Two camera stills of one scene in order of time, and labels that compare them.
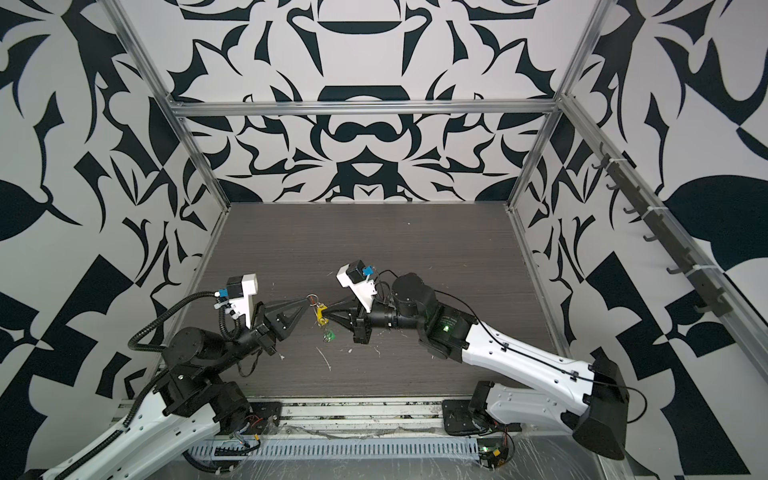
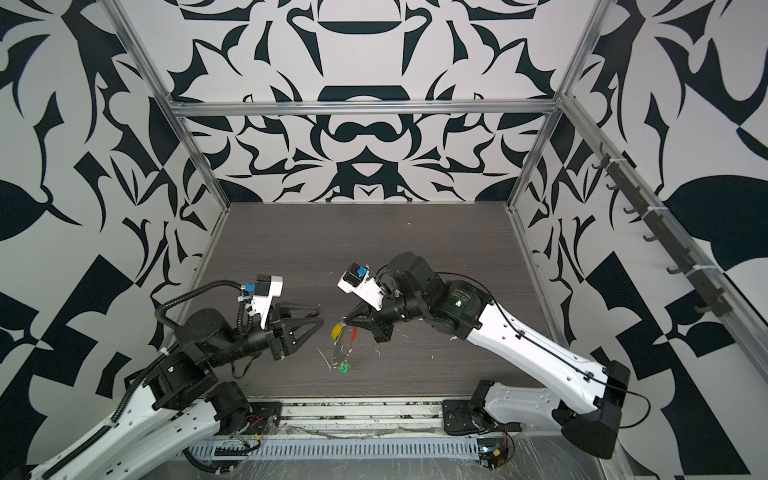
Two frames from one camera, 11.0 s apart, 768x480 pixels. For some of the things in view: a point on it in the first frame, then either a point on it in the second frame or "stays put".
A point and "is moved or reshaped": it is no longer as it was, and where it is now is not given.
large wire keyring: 312,299 → 334,346
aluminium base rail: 358,417 stays put
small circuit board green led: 492,451 stays put
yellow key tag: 319,312 is moved or reshaped
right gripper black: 346,312 → 380,324
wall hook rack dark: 715,301 stays put
